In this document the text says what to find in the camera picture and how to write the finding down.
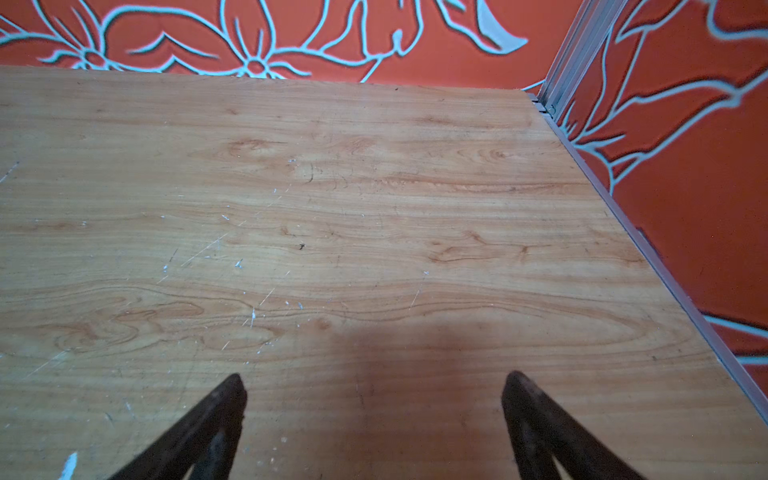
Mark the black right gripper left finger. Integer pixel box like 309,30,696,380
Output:
112,373,248,479

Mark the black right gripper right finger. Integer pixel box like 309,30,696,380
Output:
501,371,642,479

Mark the aluminium frame corner post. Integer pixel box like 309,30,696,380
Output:
536,0,627,120

